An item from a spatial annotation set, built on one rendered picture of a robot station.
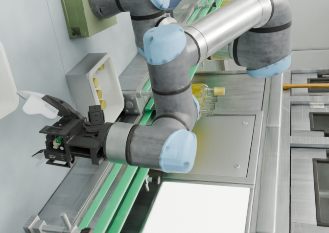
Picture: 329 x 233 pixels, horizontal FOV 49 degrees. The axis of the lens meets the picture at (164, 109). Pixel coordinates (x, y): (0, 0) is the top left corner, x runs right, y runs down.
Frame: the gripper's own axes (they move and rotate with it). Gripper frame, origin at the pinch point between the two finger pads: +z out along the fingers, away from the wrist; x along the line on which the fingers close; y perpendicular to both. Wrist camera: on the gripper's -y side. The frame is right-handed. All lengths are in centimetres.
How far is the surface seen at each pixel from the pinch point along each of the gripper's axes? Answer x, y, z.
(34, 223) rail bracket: 27.0, 1.1, 3.4
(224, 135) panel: 44, -78, -30
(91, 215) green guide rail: 37.0, -14.2, -2.5
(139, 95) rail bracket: 21, -61, 0
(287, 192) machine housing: 46, -50, -56
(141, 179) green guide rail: 41, -38, -8
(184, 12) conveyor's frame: 11, -155, 7
